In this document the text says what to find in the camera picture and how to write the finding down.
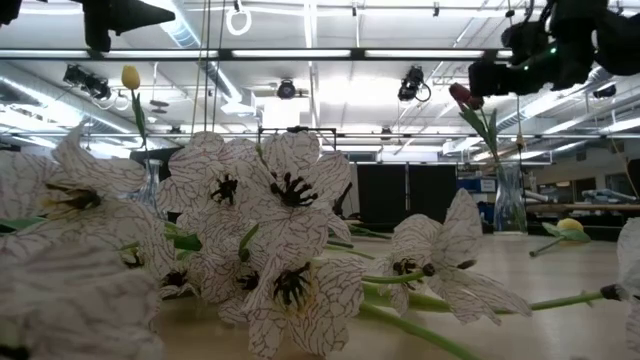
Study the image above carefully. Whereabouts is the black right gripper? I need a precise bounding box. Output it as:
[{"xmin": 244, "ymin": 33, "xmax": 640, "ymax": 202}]
[{"xmin": 467, "ymin": 0, "xmax": 609, "ymax": 99}]

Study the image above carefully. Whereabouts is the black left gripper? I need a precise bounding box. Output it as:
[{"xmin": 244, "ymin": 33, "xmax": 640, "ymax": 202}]
[{"xmin": 82, "ymin": 0, "xmax": 176, "ymax": 54}]

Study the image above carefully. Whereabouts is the red artificial tulip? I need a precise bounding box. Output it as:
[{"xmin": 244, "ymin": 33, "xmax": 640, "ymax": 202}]
[{"xmin": 448, "ymin": 82, "xmax": 526, "ymax": 232}]

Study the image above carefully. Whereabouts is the yellow artificial tulip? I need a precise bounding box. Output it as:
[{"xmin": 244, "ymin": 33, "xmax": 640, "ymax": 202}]
[
  {"xmin": 121, "ymin": 64, "xmax": 153, "ymax": 166},
  {"xmin": 528, "ymin": 217, "xmax": 593, "ymax": 259}
]

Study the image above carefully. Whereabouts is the white artificial flower bunch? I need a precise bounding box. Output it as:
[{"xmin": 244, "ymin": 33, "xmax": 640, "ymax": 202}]
[{"xmin": 0, "ymin": 122, "xmax": 640, "ymax": 360}]

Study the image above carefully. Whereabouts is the slim clear glass vase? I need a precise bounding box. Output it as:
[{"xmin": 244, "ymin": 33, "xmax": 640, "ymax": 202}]
[{"xmin": 493, "ymin": 160, "xmax": 529, "ymax": 235}]

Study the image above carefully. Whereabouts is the flared clear glass vase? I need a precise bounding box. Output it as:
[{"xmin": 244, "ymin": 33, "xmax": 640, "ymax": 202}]
[{"xmin": 134, "ymin": 158, "xmax": 164, "ymax": 209}]

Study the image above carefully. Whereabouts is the elongated black ceiling device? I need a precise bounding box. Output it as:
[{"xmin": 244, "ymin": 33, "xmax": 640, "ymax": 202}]
[{"xmin": 62, "ymin": 63, "xmax": 112, "ymax": 101}]

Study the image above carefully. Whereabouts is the blue storage bins shelf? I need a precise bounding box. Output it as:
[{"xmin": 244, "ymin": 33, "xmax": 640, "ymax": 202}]
[{"xmin": 457, "ymin": 177, "xmax": 497, "ymax": 224}]

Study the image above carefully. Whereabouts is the black overhead light bar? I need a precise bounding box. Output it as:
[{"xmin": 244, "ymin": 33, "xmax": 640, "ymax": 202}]
[{"xmin": 0, "ymin": 47, "xmax": 516, "ymax": 63}]

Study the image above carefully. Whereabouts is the wooden workbench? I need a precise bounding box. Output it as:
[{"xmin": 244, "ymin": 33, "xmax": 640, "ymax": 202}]
[{"xmin": 524, "ymin": 202, "xmax": 640, "ymax": 214}]

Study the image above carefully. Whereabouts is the pale blue machine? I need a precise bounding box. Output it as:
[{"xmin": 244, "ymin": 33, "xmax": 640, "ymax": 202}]
[{"xmin": 582, "ymin": 188, "xmax": 639, "ymax": 204}]

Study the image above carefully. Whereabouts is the thin black ceiling rail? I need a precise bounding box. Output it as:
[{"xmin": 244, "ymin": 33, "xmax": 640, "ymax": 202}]
[{"xmin": 0, "ymin": 130, "xmax": 640, "ymax": 141}]

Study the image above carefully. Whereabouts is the thin hanging cable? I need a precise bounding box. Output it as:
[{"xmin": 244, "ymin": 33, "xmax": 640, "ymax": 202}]
[{"xmin": 202, "ymin": 0, "xmax": 211, "ymax": 136}]

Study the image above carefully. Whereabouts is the black camera with looped cable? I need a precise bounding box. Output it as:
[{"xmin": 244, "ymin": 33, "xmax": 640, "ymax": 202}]
[{"xmin": 397, "ymin": 64, "xmax": 432, "ymax": 104}]

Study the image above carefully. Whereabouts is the white hanging ring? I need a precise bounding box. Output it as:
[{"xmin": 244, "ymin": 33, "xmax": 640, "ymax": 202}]
[{"xmin": 225, "ymin": 4, "xmax": 253, "ymax": 37}]

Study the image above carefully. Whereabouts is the black aluminium table frame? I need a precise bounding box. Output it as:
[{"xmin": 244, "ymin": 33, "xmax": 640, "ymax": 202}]
[{"xmin": 344, "ymin": 219, "xmax": 640, "ymax": 242}]

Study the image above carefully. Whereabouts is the distant black station frame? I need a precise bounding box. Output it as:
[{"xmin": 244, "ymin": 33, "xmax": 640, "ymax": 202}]
[{"xmin": 257, "ymin": 125, "xmax": 339, "ymax": 154}]

